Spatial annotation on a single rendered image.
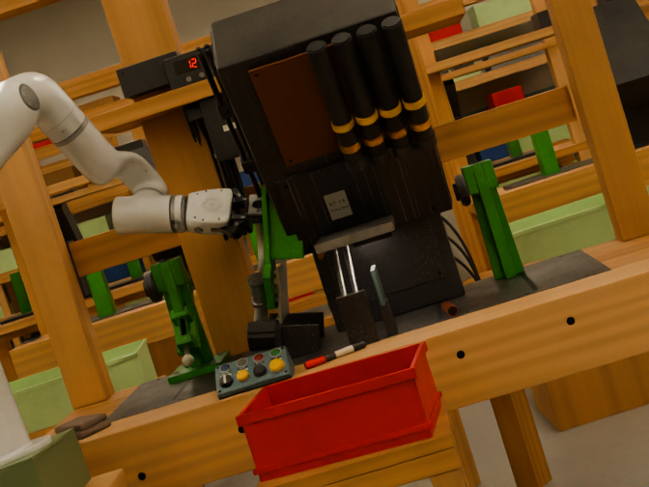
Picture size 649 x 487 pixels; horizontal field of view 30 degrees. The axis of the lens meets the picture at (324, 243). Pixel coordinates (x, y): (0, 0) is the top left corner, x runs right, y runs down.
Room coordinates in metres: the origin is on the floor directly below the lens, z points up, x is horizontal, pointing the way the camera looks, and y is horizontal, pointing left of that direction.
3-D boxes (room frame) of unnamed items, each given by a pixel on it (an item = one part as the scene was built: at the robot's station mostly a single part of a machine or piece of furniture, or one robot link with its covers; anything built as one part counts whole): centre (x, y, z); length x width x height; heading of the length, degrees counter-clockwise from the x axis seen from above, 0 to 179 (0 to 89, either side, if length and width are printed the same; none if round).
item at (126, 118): (2.92, -0.02, 1.52); 0.90 x 0.25 x 0.04; 85
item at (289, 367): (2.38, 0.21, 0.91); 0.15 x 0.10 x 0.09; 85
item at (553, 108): (3.03, -0.03, 1.23); 1.30 x 0.05 x 0.09; 85
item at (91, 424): (2.45, 0.58, 0.91); 0.10 x 0.08 x 0.03; 46
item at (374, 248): (2.79, -0.12, 1.07); 0.30 x 0.18 x 0.34; 85
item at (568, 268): (2.66, 0.00, 0.89); 1.10 x 0.42 x 0.02; 85
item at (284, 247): (2.60, 0.08, 1.17); 0.13 x 0.12 x 0.20; 85
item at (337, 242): (2.55, -0.07, 1.11); 0.39 x 0.16 x 0.03; 175
